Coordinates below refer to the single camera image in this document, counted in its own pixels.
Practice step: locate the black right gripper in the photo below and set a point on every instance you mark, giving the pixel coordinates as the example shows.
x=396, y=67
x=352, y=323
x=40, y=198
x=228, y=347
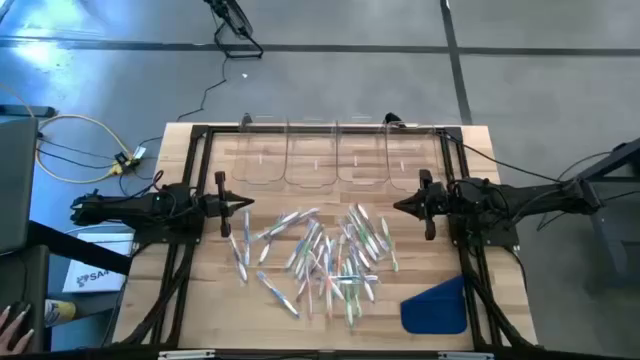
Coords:
x=432, y=202

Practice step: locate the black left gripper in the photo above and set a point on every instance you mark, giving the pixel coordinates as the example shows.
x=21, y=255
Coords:
x=222, y=205

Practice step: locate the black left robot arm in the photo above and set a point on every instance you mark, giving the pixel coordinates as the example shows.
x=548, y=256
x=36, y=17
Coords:
x=135, y=207

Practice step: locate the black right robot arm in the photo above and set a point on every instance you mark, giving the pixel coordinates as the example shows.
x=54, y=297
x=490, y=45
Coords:
x=500, y=202

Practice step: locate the clear plastic bin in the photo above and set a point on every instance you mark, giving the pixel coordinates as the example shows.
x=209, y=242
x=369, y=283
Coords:
x=315, y=165
x=260, y=160
x=356, y=161
x=402, y=165

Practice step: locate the black table clamp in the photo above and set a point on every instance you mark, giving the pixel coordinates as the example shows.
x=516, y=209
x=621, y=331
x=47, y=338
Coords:
x=246, y=119
x=392, y=118

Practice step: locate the blue cloth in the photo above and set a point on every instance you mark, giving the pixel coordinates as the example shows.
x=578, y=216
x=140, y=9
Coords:
x=435, y=310

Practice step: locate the white printed cardboard box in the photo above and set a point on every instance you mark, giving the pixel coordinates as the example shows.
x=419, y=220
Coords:
x=97, y=265

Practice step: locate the black side desk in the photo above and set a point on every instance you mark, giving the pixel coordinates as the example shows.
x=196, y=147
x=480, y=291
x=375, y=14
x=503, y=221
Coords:
x=75, y=247

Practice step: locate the black equipment stand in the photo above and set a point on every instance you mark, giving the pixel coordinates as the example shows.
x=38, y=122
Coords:
x=615, y=160

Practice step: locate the yellow white cup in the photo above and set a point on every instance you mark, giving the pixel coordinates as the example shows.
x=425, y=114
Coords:
x=60, y=312

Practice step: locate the laptop computer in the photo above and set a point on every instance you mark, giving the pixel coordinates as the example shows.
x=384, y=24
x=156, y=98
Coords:
x=17, y=185

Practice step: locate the person's hand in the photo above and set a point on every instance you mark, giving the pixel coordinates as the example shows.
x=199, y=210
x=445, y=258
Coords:
x=15, y=332

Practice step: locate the white frame bracket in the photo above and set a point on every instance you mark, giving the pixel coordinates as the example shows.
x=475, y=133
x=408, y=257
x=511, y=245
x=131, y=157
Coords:
x=465, y=356
x=185, y=355

